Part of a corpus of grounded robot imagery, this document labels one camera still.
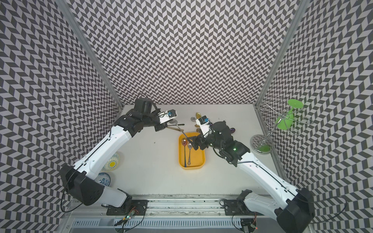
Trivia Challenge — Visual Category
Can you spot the plain silver spoon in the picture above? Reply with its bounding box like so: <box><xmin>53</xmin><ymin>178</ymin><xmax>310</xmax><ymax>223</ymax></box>
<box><xmin>168</xmin><ymin>119</ymin><xmax>192</xmax><ymax>144</ymax></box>

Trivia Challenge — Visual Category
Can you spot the yellow plastic storage box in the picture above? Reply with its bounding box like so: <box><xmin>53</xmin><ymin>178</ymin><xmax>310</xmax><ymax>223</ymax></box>
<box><xmin>178</xmin><ymin>134</ymin><xmax>206</xmax><ymax>170</ymax></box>

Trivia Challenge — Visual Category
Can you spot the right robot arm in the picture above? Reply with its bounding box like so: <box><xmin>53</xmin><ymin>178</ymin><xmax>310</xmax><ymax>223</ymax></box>
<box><xmin>187</xmin><ymin>116</ymin><xmax>315</xmax><ymax>233</ymax></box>

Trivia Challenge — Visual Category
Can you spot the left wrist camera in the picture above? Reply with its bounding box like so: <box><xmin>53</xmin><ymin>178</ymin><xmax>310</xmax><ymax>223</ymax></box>
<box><xmin>158</xmin><ymin>109</ymin><xmax>177</xmax><ymax>124</ymax></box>

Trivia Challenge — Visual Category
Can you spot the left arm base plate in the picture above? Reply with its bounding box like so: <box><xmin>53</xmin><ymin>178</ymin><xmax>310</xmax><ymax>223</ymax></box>
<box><xmin>106</xmin><ymin>200</ymin><xmax>149</xmax><ymax>216</ymax></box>

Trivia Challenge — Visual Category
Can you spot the silver ornate spoon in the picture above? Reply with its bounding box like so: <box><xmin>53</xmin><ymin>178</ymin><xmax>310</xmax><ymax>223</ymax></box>
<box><xmin>187</xmin><ymin>143</ymin><xmax>193</xmax><ymax>166</ymax></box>

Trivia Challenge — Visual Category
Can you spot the gold handled utensil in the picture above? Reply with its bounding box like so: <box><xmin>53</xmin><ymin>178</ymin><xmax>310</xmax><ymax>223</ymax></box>
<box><xmin>167</xmin><ymin>127</ymin><xmax>184</xmax><ymax>132</ymax></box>

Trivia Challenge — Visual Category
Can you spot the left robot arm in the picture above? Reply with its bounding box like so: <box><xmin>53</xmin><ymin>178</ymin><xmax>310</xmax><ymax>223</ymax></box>
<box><xmin>59</xmin><ymin>98</ymin><xmax>177</xmax><ymax>209</ymax></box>

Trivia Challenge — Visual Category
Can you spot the green metal cup rack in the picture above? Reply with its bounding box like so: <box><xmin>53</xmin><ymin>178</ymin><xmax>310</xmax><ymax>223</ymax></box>
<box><xmin>250</xmin><ymin>99</ymin><xmax>313</xmax><ymax>155</ymax></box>

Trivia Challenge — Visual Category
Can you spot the aluminium front rail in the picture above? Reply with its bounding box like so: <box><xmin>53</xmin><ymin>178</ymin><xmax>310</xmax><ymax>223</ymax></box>
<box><xmin>62</xmin><ymin>194</ymin><xmax>309</xmax><ymax>222</ymax></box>

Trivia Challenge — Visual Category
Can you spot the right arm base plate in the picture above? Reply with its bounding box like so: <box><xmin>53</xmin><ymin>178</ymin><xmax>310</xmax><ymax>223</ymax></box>
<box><xmin>219</xmin><ymin>199</ymin><xmax>255</xmax><ymax>216</ymax></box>

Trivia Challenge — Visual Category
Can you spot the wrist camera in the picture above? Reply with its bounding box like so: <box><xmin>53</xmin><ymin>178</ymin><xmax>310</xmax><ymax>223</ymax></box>
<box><xmin>196</xmin><ymin>116</ymin><xmax>212</xmax><ymax>138</ymax></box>
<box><xmin>158</xmin><ymin>109</ymin><xmax>177</xmax><ymax>124</ymax></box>

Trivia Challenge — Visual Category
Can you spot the yellow patterned plate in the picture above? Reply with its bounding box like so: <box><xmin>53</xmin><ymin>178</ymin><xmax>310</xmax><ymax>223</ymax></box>
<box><xmin>101</xmin><ymin>152</ymin><xmax>120</xmax><ymax>172</ymax></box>

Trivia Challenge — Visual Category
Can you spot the blue patterned bowl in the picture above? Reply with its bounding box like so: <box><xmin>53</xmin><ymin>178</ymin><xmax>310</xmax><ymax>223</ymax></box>
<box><xmin>95</xmin><ymin>172</ymin><xmax>111</xmax><ymax>186</ymax></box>

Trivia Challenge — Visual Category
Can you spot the pink blue handled spoon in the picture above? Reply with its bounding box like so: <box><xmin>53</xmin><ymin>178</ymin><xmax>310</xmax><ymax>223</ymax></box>
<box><xmin>182</xmin><ymin>138</ymin><xmax>188</xmax><ymax>168</ymax></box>

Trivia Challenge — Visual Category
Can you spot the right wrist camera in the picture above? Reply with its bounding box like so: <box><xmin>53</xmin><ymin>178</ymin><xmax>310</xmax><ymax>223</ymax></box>
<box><xmin>196</xmin><ymin>116</ymin><xmax>212</xmax><ymax>138</ymax></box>

